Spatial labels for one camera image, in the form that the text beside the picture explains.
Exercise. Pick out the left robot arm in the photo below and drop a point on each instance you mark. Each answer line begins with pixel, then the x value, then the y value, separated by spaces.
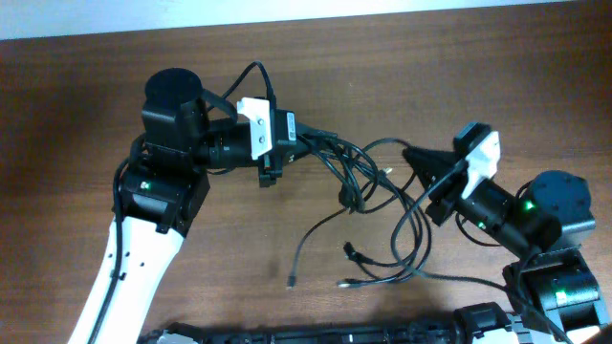
pixel 160 187

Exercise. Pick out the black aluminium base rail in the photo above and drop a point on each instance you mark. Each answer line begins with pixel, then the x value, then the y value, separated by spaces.
pixel 482 323

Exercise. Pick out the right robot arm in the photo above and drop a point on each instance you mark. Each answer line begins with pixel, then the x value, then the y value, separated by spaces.
pixel 543 224

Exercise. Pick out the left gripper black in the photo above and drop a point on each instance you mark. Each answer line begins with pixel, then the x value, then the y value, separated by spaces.
pixel 271 169

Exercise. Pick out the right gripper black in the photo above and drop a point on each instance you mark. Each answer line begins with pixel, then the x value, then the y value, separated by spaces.
pixel 443 186

